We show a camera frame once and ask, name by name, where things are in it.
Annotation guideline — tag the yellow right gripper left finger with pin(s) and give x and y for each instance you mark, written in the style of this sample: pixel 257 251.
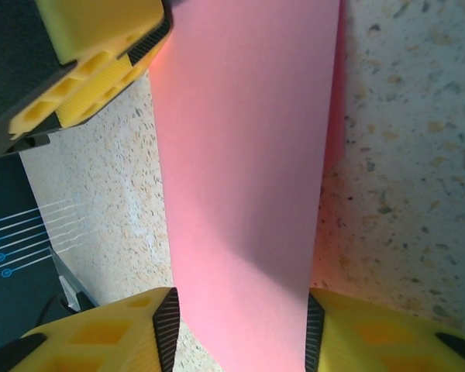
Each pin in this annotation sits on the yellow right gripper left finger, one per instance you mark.
pixel 100 337

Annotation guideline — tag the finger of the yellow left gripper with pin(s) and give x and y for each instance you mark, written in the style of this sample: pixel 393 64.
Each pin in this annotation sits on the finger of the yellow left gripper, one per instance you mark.
pixel 89 97
pixel 100 23

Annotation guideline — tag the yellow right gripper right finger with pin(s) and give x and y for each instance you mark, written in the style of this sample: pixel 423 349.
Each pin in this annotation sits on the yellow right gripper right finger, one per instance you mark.
pixel 379 341

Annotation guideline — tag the pink square paper sheet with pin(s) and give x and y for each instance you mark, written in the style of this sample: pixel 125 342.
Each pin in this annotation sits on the pink square paper sheet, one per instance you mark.
pixel 240 155

